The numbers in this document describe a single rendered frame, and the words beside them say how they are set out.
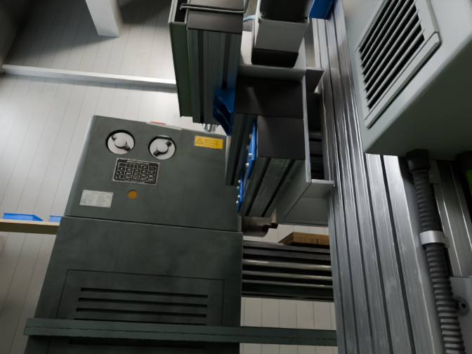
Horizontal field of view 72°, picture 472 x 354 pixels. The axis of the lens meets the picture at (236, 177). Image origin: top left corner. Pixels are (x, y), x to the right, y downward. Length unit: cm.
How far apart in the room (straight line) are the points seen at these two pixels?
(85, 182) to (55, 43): 498
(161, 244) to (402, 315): 82
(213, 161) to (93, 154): 43
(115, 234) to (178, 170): 31
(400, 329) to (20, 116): 522
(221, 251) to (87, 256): 42
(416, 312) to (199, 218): 84
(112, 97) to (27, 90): 120
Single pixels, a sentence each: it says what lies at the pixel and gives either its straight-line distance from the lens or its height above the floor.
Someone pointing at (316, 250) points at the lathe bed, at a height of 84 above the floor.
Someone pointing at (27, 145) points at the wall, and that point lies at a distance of 508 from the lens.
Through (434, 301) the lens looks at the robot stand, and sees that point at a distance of 40.
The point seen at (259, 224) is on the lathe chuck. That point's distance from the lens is 135.
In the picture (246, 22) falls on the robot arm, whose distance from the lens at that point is 103.
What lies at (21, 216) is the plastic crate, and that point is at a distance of 397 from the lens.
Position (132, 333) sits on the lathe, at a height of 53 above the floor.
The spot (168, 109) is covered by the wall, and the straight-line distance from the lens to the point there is 486.
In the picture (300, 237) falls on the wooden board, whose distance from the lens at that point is 129.
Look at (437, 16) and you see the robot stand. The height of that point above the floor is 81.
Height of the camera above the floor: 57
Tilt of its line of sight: 24 degrees up
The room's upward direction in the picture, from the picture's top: 3 degrees clockwise
